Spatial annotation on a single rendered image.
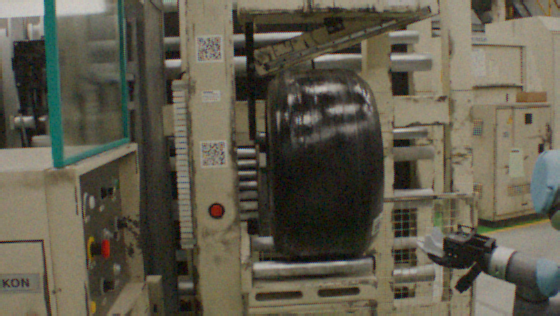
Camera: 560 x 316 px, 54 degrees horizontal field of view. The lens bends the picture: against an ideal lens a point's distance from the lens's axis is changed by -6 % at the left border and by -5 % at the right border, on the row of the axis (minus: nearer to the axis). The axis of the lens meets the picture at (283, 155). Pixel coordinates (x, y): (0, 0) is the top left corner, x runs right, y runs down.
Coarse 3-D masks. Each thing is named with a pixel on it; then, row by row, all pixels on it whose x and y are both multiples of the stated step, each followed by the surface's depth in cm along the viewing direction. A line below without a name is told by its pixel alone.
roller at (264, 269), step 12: (264, 264) 156; (276, 264) 156; (288, 264) 156; (300, 264) 156; (312, 264) 156; (324, 264) 156; (336, 264) 156; (348, 264) 156; (360, 264) 156; (372, 264) 157; (264, 276) 156; (276, 276) 156
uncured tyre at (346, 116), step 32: (288, 96) 148; (320, 96) 148; (352, 96) 148; (288, 128) 143; (320, 128) 143; (352, 128) 143; (288, 160) 142; (320, 160) 141; (352, 160) 142; (384, 160) 146; (288, 192) 142; (320, 192) 142; (352, 192) 142; (384, 192) 147; (288, 224) 146; (320, 224) 145; (352, 224) 146; (288, 256) 158; (320, 256) 157; (352, 256) 159
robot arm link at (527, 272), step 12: (516, 252) 123; (516, 264) 120; (528, 264) 119; (540, 264) 118; (552, 264) 117; (516, 276) 120; (528, 276) 118; (540, 276) 116; (552, 276) 115; (516, 288) 122; (528, 288) 118; (540, 288) 116; (552, 288) 115
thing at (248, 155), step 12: (240, 156) 200; (252, 156) 201; (240, 168) 200; (252, 168) 213; (240, 180) 213; (252, 180) 201; (240, 192) 201; (252, 192) 202; (240, 204) 201; (252, 204) 201; (240, 216) 202; (252, 216) 202
